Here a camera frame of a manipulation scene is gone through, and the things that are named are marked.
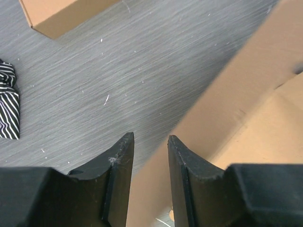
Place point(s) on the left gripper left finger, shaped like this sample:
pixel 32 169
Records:
pixel 95 194

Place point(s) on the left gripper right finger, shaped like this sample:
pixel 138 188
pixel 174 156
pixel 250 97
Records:
pixel 243 195

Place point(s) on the folded brown cardboard box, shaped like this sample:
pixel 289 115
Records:
pixel 53 18

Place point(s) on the black white striped cloth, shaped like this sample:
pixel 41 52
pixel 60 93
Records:
pixel 9 103

